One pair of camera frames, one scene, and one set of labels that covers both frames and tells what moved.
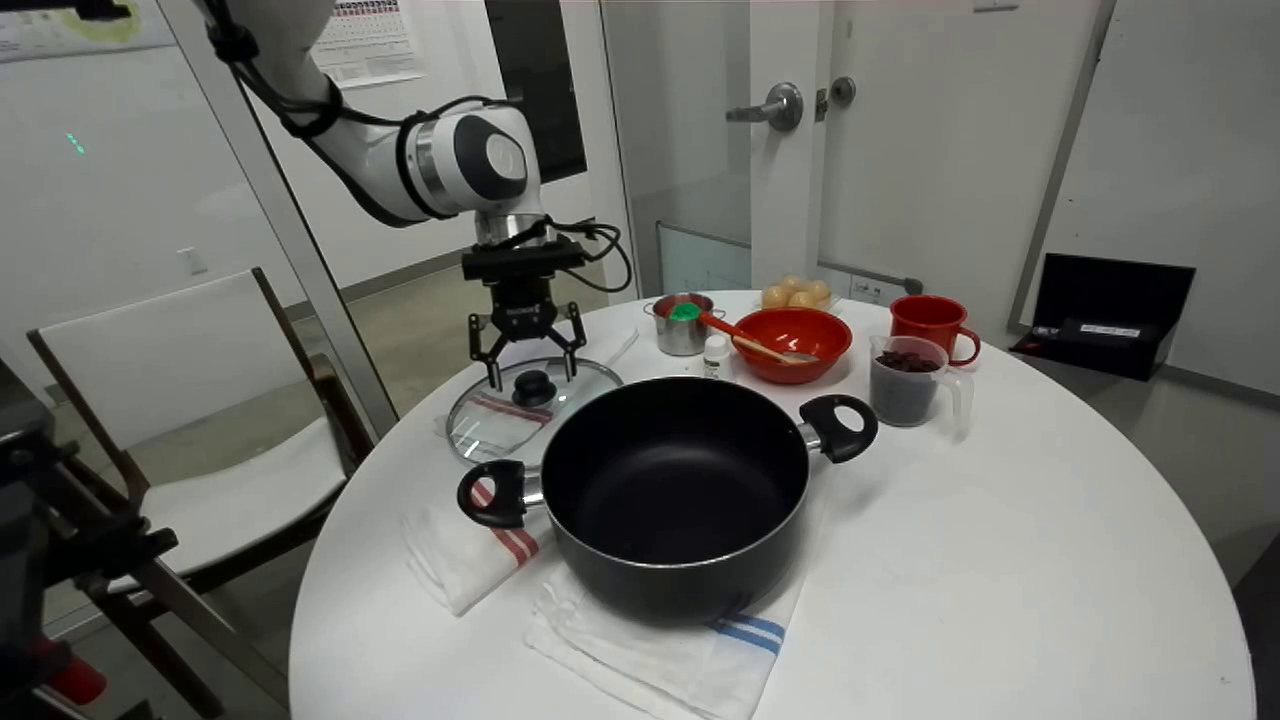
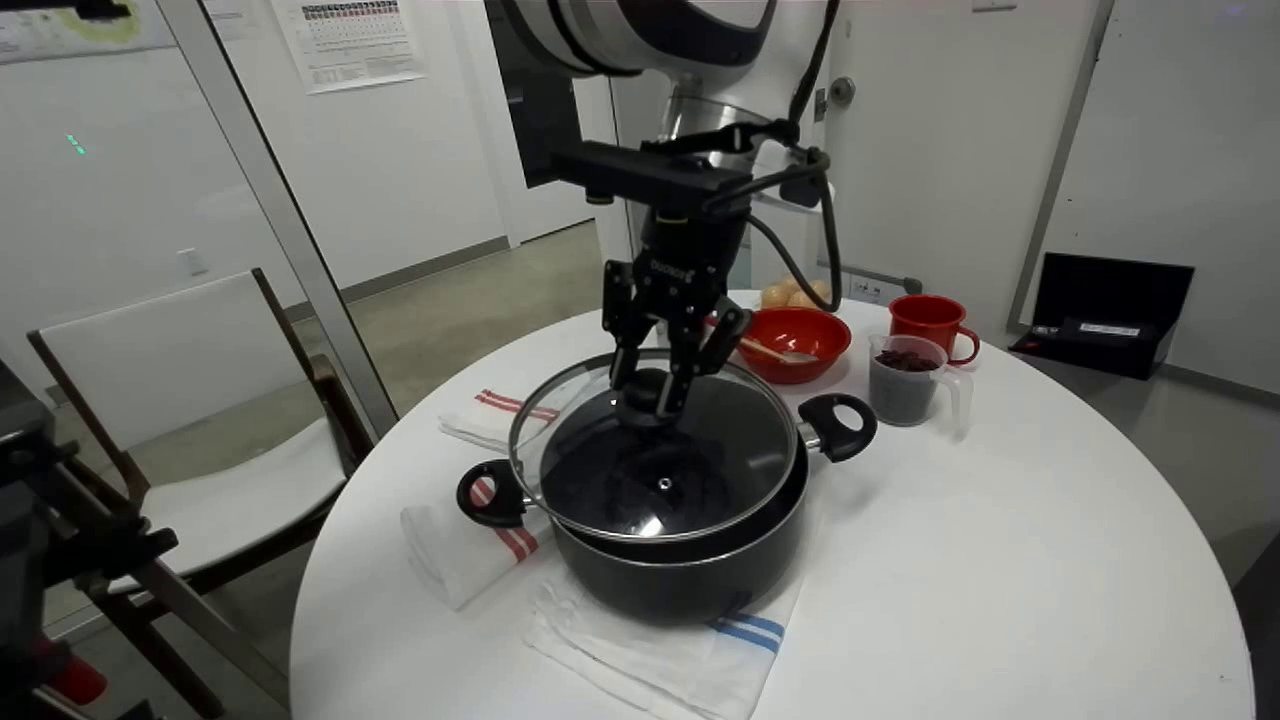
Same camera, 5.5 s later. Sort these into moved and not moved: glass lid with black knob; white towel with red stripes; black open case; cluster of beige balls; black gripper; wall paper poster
Moved: glass lid with black knob; black gripper
Not moved: wall paper poster; white towel with red stripes; black open case; cluster of beige balls
